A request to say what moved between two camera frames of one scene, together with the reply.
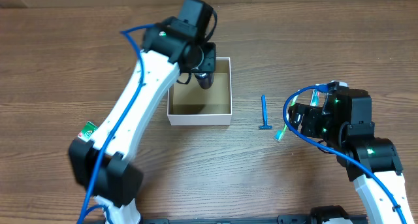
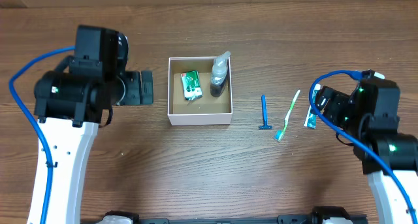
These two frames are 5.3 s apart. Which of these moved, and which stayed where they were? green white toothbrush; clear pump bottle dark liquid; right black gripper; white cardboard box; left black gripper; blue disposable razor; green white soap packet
Moved: left black gripper; clear pump bottle dark liquid; green white soap packet; right black gripper
Stayed: green white toothbrush; white cardboard box; blue disposable razor
